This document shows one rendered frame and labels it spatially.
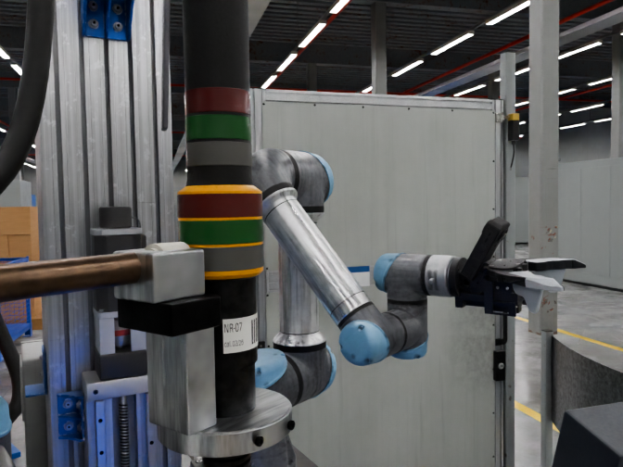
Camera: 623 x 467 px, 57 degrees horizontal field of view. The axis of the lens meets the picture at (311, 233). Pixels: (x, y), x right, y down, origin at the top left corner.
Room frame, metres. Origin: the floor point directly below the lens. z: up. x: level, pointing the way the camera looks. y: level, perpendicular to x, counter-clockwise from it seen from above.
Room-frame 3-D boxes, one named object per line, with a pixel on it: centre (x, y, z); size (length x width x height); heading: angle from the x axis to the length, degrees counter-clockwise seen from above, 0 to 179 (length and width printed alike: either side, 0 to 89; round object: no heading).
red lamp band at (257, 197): (0.30, 0.05, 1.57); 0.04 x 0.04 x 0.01
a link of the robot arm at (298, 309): (1.24, 0.03, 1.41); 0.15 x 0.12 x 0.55; 143
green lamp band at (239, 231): (0.30, 0.05, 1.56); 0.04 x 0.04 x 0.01
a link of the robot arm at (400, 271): (1.08, -0.18, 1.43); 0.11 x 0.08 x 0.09; 53
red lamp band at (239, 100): (0.30, 0.05, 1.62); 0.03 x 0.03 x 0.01
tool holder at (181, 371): (0.29, 0.05, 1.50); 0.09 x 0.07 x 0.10; 143
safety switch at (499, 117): (2.44, -0.83, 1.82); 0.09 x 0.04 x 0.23; 108
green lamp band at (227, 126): (0.30, 0.05, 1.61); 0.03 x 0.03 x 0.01
